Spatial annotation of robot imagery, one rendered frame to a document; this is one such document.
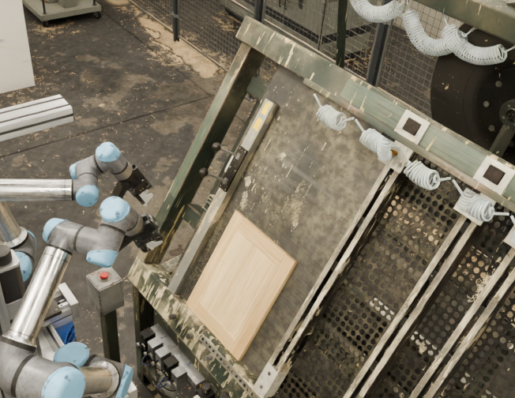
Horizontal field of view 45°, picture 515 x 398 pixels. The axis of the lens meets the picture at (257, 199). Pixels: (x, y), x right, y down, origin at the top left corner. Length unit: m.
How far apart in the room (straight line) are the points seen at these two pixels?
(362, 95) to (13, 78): 4.42
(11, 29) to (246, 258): 3.96
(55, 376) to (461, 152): 1.34
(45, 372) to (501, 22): 1.86
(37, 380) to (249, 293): 1.07
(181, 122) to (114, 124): 0.58
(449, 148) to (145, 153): 3.52
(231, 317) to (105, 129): 3.24
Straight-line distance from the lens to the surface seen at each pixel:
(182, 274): 2.76
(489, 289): 2.01
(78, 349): 2.17
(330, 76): 2.32
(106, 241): 1.76
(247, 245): 2.54
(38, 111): 1.85
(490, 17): 2.45
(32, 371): 1.74
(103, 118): 5.69
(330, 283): 2.24
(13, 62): 6.13
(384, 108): 2.17
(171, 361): 2.74
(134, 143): 5.35
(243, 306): 2.56
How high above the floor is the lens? 2.96
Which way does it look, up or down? 38 degrees down
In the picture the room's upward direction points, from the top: 6 degrees clockwise
